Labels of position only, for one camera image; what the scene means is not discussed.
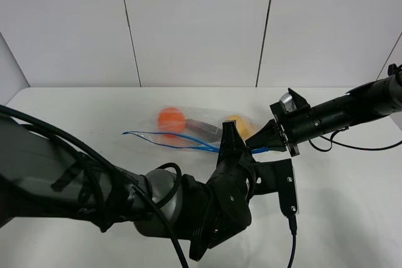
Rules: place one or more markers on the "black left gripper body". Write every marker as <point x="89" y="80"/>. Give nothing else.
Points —
<point x="220" y="209"/>

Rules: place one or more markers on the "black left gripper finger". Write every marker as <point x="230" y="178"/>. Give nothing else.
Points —
<point x="231" y="137"/>

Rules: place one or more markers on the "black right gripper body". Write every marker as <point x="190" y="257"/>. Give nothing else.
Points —
<point x="290" y="123"/>

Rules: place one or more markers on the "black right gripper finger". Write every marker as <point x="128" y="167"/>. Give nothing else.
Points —
<point x="267" y="137"/>
<point x="266" y="148"/>

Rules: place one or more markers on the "clear zip bag blue zipper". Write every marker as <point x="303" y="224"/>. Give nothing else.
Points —
<point x="187" y="140"/>

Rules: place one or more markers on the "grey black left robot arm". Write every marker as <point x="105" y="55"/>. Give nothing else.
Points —
<point x="47" y="173"/>

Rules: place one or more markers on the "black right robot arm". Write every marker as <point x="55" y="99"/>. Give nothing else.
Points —
<point x="367" y="103"/>

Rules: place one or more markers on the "yellow pear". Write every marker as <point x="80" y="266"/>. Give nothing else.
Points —
<point x="244" y="126"/>

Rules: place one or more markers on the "purple eggplant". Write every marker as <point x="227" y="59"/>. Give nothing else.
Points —
<point x="204" y="130"/>

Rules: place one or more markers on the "orange fruit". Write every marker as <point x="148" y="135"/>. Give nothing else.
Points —
<point x="171" y="119"/>

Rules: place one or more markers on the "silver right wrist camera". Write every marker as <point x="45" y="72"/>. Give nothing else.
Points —
<point x="287" y="102"/>

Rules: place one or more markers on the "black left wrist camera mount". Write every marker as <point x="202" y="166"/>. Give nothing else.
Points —
<point x="278" y="177"/>

